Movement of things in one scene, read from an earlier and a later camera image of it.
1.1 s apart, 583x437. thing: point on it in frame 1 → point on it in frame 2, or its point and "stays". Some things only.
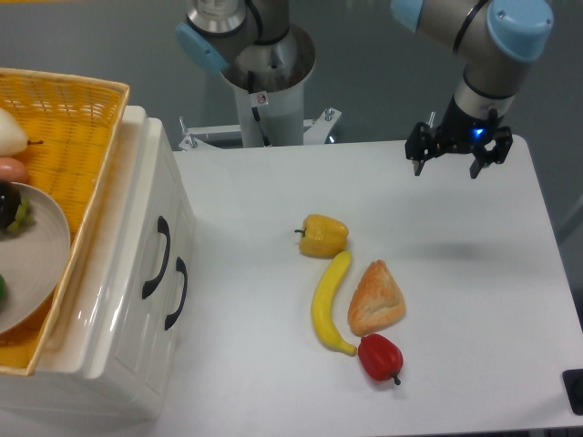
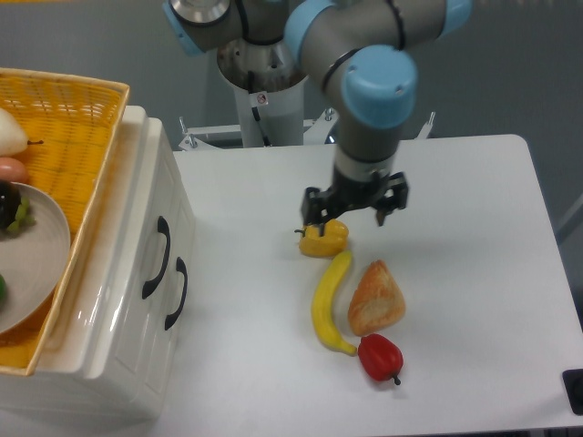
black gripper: (460, 131) → (344, 195)
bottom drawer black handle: (180, 267) stays
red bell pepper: (380, 358) stays
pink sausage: (13, 170) stays
